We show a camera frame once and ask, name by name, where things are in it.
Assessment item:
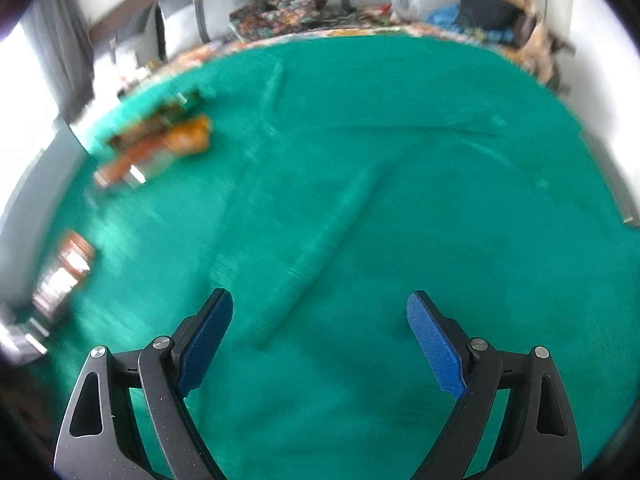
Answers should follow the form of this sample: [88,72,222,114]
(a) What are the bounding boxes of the grey curtain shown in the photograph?
[20,5,96,121]

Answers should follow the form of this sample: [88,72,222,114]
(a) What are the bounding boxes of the black bag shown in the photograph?
[457,0,518,31]

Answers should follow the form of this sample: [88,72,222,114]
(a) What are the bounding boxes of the dark patterned cloth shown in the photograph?
[229,0,326,41]

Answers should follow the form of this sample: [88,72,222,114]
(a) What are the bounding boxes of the blue cloth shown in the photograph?
[427,5,463,27]

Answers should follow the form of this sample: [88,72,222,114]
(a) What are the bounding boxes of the green blanket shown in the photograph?
[30,35,631,480]

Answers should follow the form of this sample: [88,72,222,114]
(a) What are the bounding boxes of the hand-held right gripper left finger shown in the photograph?
[54,287,235,480]

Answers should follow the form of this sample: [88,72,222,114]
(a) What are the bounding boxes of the patterned bedsheet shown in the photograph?
[117,20,541,101]

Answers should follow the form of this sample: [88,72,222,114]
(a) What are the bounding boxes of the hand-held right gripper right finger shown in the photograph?
[406,290,583,480]

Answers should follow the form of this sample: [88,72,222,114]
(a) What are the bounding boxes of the grey flat board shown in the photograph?
[0,125,91,306]

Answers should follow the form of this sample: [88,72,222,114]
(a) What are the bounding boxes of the yellow peanut packet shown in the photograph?
[167,115,213,156]

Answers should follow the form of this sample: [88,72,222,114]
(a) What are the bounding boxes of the clear orange sausage packet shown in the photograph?
[95,137,173,188]

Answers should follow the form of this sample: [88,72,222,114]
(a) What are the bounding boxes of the clear brown snack packet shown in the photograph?
[32,230,96,316]

